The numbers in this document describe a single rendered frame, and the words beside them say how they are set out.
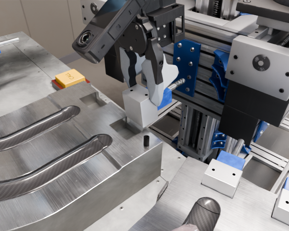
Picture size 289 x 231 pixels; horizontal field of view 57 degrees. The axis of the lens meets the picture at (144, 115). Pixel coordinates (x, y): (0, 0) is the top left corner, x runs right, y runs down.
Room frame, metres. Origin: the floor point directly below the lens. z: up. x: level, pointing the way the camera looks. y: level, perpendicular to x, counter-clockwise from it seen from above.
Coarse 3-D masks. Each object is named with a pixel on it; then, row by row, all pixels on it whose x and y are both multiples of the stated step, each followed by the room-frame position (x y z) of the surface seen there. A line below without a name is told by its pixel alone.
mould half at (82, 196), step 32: (64, 96) 0.46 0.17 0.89; (0, 128) 0.36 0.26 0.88; (64, 128) 0.36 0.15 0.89; (96, 128) 0.36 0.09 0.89; (0, 160) 0.28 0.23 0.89; (32, 160) 0.29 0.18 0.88; (96, 160) 0.28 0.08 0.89; (128, 160) 0.28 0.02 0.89; (160, 160) 0.32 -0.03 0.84; (32, 192) 0.23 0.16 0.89; (64, 192) 0.23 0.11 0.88; (96, 192) 0.24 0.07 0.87; (128, 192) 0.27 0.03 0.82; (0, 224) 0.17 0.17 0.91; (32, 224) 0.18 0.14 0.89; (64, 224) 0.20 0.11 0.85
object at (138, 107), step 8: (184, 80) 0.45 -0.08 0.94; (128, 88) 0.39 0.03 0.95; (136, 88) 0.39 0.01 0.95; (144, 88) 0.39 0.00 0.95; (168, 88) 0.40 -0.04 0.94; (128, 96) 0.37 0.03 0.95; (136, 96) 0.37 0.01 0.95; (144, 96) 0.37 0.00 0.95; (168, 96) 0.39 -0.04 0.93; (128, 104) 0.37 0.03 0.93; (136, 104) 0.36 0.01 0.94; (144, 104) 0.35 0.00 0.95; (152, 104) 0.36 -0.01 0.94; (160, 104) 0.38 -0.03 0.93; (128, 112) 0.38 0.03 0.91; (136, 112) 0.36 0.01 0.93; (144, 112) 0.35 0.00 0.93; (152, 112) 0.36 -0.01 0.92; (136, 120) 0.36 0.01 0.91; (144, 120) 0.35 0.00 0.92; (152, 120) 0.36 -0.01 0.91
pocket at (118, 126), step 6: (120, 120) 0.38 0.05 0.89; (126, 120) 0.39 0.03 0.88; (114, 126) 0.37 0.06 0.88; (120, 126) 0.38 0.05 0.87; (126, 126) 0.39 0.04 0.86; (132, 126) 0.38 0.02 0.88; (120, 132) 0.38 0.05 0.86; (126, 132) 0.38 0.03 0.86; (132, 132) 0.38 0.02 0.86; (138, 132) 0.36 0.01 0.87; (126, 138) 0.36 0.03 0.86
